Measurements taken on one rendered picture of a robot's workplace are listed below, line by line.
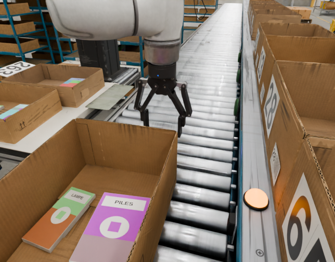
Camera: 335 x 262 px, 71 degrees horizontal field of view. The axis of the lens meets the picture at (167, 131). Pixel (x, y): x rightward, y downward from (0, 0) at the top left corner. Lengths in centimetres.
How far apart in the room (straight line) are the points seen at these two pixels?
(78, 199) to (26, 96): 72
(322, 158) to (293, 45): 79
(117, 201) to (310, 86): 60
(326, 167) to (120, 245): 37
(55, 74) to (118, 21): 101
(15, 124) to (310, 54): 117
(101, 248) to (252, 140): 43
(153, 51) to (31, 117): 59
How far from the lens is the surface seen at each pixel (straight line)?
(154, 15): 56
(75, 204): 64
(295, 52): 115
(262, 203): 46
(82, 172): 74
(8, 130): 96
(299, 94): 78
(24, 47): 338
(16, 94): 129
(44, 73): 155
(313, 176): 33
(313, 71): 77
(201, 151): 81
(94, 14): 52
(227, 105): 114
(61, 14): 53
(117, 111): 109
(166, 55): 59
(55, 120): 107
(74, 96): 112
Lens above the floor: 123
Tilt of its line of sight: 32 degrees down
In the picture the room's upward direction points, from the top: straight up
